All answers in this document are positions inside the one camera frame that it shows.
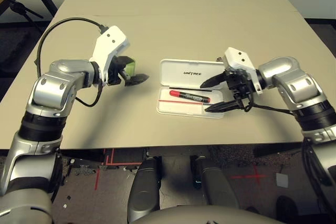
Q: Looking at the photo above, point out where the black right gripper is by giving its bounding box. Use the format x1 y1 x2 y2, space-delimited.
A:
199 69 254 113

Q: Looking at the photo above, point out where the red black whiteboard marker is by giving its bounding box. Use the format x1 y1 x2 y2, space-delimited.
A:
169 90 211 103

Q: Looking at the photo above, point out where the black robot foot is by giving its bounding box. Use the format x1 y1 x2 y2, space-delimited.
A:
277 195 299 222

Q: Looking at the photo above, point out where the white plastic pencil case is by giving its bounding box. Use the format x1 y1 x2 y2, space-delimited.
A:
156 59 228 119

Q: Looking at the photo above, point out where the black table underframe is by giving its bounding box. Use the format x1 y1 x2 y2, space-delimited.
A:
145 140 305 161

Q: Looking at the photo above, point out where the green clear lead case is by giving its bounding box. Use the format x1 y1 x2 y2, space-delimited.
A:
122 60 137 77

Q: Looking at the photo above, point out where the black left wrist camera cable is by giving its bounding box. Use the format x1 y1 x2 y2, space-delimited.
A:
34 17 110 108

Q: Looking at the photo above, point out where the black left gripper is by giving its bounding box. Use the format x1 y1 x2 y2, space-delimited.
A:
107 56 150 88

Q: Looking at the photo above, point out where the white floor square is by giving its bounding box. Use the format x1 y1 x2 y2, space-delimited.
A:
275 173 289 188

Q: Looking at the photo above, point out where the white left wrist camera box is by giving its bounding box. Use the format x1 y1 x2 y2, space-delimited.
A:
89 25 131 86

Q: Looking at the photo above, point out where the grey robot torso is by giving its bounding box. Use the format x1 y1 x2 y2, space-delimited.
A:
133 205 287 224

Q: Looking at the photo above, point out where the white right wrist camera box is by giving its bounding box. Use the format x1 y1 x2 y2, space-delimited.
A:
222 47 263 95

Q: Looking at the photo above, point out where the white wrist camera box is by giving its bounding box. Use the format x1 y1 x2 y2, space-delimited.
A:
89 25 131 86
222 47 263 95

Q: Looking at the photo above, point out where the grey robot left leg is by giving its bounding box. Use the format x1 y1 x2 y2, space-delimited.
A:
127 157 162 222

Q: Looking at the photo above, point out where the black tripod stand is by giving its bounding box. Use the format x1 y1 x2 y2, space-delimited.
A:
0 0 44 33

